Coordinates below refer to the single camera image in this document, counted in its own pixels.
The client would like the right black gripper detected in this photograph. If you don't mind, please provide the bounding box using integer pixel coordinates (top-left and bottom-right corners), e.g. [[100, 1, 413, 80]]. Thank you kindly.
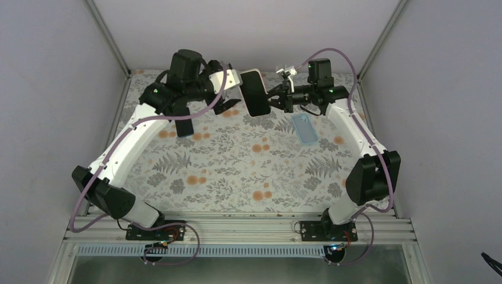
[[259, 80, 316, 113]]

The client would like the black phone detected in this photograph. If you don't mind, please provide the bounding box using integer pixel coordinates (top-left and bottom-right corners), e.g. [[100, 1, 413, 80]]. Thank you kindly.
[[240, 69, 271, 117]]

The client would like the light blue phone case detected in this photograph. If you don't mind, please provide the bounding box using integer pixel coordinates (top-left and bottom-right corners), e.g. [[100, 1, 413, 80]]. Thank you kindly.
[[291, 114, 318, 146]]

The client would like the light blue cased phone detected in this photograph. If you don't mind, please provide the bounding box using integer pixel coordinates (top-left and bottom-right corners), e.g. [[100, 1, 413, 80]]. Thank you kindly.
[[175, 120, 194, 138]]

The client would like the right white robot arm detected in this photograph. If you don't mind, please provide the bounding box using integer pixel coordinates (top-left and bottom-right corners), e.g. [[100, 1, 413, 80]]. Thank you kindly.
[[268, 59, 401, 241]]

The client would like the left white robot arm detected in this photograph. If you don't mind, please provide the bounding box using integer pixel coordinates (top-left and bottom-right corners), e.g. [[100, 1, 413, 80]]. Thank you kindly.
[[69, 49, 242, 240]]

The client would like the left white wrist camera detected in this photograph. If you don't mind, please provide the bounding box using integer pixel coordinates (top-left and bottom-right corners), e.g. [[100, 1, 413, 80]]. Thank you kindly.
[[208, 69, 242, 94]]

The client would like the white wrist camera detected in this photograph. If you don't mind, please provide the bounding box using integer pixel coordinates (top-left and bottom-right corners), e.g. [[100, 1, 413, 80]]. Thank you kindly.
[[208, 69, 242, 94], [275, 65, 297, 93]]

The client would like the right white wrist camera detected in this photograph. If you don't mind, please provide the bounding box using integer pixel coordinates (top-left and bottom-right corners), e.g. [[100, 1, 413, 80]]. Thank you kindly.
[[275, 65, 297, 93]]

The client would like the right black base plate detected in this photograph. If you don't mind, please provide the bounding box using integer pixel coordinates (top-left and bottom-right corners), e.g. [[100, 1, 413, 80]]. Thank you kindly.
[[299, 221, 358, 242]]

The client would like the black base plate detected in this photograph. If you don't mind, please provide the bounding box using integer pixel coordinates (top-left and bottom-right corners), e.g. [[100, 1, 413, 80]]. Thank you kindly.
[[299, 221, 358, 242], [125, 220, 186, 242]]

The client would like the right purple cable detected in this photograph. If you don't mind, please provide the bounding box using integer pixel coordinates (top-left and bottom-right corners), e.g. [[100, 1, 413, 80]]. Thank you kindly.
[[294, 47, 395, 267]]

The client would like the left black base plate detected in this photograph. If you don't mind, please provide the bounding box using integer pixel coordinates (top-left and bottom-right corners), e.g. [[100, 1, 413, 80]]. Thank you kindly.
[[125, 220, 186, 242]]

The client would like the white slotted cable duct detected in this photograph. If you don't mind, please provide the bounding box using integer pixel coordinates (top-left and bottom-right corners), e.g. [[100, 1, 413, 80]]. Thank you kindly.
[[76, 244, 326, 258]]

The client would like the aluminium rail frame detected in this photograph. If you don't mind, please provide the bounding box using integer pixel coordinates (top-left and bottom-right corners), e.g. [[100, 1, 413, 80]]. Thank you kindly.
[[63, 212, 417, 245]]

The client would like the black cable bottom right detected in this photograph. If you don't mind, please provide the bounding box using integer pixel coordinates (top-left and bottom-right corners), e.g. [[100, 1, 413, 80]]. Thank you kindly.
[[481, 252, 502, 277]]

